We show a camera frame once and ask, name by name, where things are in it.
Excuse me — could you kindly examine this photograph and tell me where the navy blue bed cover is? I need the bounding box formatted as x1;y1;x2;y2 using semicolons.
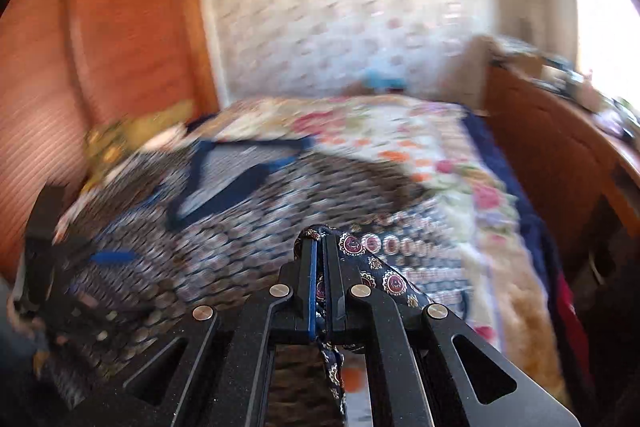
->
462;106;562;310

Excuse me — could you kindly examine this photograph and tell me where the wooden sideboard cabinet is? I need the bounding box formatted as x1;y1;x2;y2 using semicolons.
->
484;65;639;272

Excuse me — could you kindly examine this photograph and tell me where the window with wooden frame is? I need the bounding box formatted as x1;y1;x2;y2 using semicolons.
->
576;0;640;108

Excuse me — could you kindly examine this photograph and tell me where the navy circle-patterned garment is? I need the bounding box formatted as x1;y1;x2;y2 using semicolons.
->
54;135;476;427

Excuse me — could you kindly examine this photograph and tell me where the floral blanket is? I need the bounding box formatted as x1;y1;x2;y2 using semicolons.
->
198;95;570;404

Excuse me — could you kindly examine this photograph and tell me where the wooden louvered wardrobe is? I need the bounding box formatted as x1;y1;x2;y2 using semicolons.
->
1;0;219;280

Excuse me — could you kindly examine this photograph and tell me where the yellow patterned pillow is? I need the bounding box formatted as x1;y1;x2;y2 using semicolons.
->
81;100;194;193

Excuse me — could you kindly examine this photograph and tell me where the blue box by curtain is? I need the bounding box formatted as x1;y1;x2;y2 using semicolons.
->
362;70;407;94

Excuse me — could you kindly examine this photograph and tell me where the clutter on sideboard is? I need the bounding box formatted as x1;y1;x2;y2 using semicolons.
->
488;35;639;148

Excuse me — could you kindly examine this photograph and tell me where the circle-patterned sheer curtain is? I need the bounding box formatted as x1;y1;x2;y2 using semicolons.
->
208;0;492;106

